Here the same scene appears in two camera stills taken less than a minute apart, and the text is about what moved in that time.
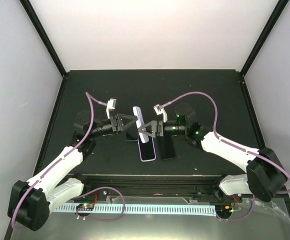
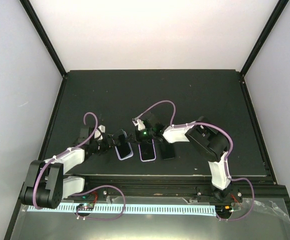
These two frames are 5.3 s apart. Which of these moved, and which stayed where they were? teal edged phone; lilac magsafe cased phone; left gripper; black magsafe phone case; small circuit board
Moved: teal edged phone; left gripper; lilac magsafe cased phone
Stayed: black magsafe phone case; small circuit board
